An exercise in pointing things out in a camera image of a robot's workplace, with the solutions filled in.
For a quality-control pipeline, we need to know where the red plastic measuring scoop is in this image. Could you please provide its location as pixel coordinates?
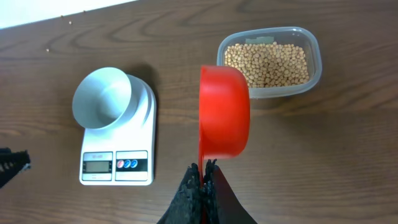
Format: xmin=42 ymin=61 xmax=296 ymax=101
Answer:
xmin=198 ymin=65 xmax=250 ymax=184

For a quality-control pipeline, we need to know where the white digital kitchen scale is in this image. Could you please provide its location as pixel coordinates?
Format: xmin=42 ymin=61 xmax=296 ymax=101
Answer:
xmin=79 ymin=75 xmax=157 ymax=186

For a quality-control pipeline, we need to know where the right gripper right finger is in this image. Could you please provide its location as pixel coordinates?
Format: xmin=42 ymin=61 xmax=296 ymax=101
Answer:
xmin=203 ymin=159 xmax=257 ymax=224

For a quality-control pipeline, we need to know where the light grey round bowl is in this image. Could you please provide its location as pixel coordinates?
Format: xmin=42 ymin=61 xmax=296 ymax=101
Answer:
xmin=72 ymin=67 xmax=138 ymax=129

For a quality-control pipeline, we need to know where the clear plastic soybean container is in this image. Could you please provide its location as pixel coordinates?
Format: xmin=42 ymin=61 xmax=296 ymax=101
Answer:
xmin=216 ymin=27 xmax=323 ymax=99

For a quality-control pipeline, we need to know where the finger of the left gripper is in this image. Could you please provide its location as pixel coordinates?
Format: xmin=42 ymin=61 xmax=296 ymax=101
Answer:
xmin=1 ymin=147 xmax=31 ymax=188

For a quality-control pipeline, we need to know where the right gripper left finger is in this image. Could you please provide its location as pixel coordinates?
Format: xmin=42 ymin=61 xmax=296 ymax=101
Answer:
xmin=157 ymin=163 xmax=203 ymax=224

